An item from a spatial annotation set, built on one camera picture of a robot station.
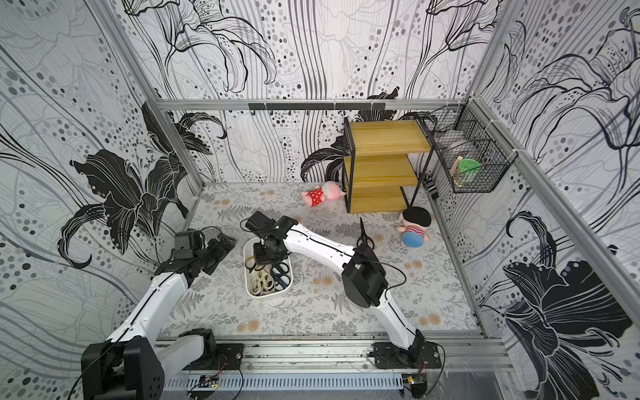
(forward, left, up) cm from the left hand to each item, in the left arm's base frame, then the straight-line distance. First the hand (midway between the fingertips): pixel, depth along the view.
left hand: (233, 250), depth 86 cm
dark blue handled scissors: (-7, -17, -9) cm, 20 cm away
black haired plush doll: (+16, -67, -1) cm, 69 cm away
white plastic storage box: (+3, -3, -6) cm, 7 cm away
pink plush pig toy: (+32, -33, -3) cm, 46 cm away
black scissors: (+13, -48, -9) cm, 50 cm away
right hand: (-3, -11, 0) cm, 12 cm away
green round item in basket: (+21, -77, +24) cm, 84 cm away
